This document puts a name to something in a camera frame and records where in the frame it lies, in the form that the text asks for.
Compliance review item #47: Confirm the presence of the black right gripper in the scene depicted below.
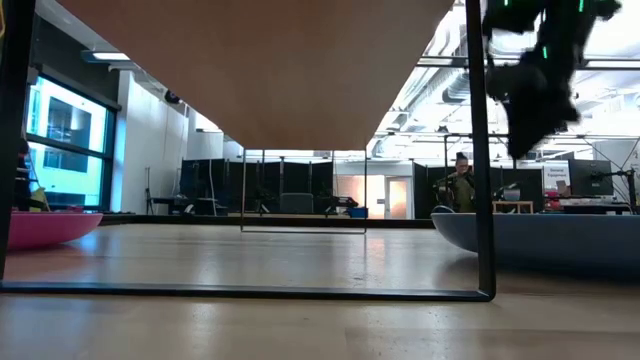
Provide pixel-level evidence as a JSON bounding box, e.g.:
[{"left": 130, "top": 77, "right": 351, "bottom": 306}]
[{"left": 485, "top": 62, "right": 582, "bottom": 160}]

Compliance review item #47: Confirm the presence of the black computer monitor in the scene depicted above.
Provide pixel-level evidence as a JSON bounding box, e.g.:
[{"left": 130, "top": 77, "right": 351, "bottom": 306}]
[{"left": 568, "top": 158, "right": 614, "bottom": 197}]

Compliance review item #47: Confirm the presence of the wooden shelf with black frame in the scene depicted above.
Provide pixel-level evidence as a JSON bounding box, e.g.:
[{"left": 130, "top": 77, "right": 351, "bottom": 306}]
[{"left": 0, "top": 0, "right": 497, "bottom": 304}]

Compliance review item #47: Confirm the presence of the small wooden stand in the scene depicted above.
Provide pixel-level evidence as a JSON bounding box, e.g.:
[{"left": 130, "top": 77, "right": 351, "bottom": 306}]
[{"left": 492, "top": 199, "right": 535, "bottom": 215}]

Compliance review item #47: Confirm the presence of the door with lit window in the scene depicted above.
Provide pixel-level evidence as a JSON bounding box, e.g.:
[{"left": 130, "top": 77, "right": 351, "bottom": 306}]
[{"left": 384, "top": 175, "right": 414, "bottom": 220}]

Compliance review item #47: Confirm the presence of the ceiling light panel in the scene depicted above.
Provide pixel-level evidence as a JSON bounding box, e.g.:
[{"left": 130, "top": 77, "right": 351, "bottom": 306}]
[{"left": 82, "top": 49, "right": 132, "bottom": 64}]

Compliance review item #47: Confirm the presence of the black partition wall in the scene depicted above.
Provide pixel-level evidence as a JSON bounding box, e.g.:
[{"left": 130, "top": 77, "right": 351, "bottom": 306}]
[
  {"left": 412, "top": 162, "right": 545, "bottom": 220},
  {"left": 179, "top": 158, "right": 335, "bottom": 216}
]

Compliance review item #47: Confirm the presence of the white sign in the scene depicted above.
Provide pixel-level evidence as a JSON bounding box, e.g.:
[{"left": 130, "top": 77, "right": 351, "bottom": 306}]
[{"left": 542, "top": 161, "right": 572, "bottom": 191}]

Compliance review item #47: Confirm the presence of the black table edge rail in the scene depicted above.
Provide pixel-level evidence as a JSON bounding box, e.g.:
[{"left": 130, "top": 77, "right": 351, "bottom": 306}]
[{"left": 99, "top": 213, "right": 436, "bottom": 230}]

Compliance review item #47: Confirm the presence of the large window with black frame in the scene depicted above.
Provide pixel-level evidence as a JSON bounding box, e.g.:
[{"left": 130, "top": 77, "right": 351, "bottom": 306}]
[{"left": 24, "top": 73, "right": 119, "bottom": 212}]

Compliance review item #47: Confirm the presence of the grey chair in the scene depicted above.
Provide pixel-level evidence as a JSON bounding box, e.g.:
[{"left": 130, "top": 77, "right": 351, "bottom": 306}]
[{"left": 279, "top": 192, "right": 315, "bottom": 215}]

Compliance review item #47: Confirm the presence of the yellow object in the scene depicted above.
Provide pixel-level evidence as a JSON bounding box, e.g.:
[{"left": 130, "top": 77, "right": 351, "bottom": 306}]
[{"left": 28, "top": 186, "right": 52, "bottom": 212}]

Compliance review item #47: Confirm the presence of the person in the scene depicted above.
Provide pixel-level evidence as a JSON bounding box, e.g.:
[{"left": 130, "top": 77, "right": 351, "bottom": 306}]
[{"left": 446, "top": 151, "right": 477, "bottom": 214}]

